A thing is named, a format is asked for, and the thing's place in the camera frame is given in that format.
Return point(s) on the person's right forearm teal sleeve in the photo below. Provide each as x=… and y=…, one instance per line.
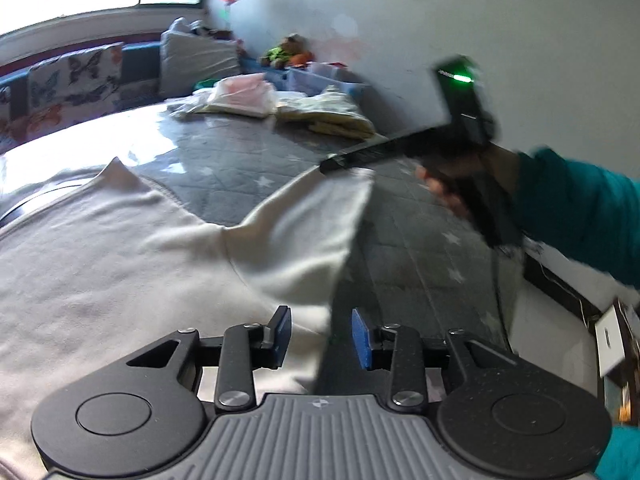
x=575, y=210

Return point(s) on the person's right hand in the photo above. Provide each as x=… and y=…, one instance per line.
x=442, y=192

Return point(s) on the green plastic container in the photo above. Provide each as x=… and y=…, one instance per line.
x=205, y=84

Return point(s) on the person's teal top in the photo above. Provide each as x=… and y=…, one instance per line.
x=622, y=455

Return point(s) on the off-white sweatshirt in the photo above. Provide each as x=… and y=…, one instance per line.
x=125, y=270

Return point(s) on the square butterfly print cushion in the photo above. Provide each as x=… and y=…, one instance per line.
x=75, y=80

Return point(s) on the orange toy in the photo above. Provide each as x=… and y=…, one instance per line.
x=302, y=59

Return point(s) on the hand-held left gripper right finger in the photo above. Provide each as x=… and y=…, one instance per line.
x=361, y=340

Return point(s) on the white cardboard box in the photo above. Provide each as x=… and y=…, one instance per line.
x=610, y=340

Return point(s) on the teddy bear in green vest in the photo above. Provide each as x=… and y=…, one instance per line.
x=282, y=52

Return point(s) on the blue storage box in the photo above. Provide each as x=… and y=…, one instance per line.
x=305, y=80

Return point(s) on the plastic bag with pink cloth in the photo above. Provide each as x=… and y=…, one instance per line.
x=240, y=90

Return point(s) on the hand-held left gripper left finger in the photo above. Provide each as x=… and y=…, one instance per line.
x=282, y=334

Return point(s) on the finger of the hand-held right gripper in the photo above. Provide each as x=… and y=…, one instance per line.
x=360, y=155

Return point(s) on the panda plush toy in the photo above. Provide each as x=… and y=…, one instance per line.
x=210, y=30

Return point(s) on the yellow cloth in plastic bag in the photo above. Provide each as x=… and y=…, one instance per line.
x=325, y=115

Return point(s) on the blue sofa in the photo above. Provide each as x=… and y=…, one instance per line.
x=142, y=60

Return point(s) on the round black induction cooktop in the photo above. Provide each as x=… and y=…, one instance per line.
x=15, y=213

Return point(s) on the grey pillow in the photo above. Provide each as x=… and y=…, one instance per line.
x=195, y=55

